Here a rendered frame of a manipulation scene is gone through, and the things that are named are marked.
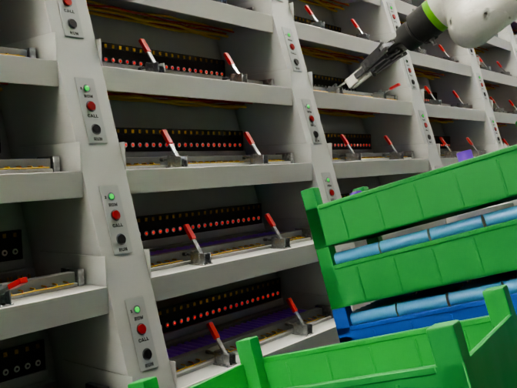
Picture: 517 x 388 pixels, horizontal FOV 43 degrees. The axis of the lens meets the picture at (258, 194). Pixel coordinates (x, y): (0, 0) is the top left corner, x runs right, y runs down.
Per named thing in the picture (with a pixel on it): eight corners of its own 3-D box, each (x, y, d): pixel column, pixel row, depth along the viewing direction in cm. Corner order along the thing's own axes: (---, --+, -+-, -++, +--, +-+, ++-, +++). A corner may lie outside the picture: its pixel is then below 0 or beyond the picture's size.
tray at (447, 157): (499, 166, 277) (498, 133, 276) (440, 171, 229) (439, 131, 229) (452, 168, 289) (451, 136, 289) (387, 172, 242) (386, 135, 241)
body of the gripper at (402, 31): (415, 41, 170) (388, 62, 176) (429, 45, 177) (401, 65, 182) (401, 18, 172) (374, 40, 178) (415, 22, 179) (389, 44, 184)
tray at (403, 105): (412, 115, 224) (411, 87, 224) (313, 107, 177) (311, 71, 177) (360, 119, 237) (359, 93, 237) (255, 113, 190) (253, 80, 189)
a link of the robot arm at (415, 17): (430, 3, 176) (415, -2, 169) (451, 38, 173) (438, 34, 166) (412, 18, 180) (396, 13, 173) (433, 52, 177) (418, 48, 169)
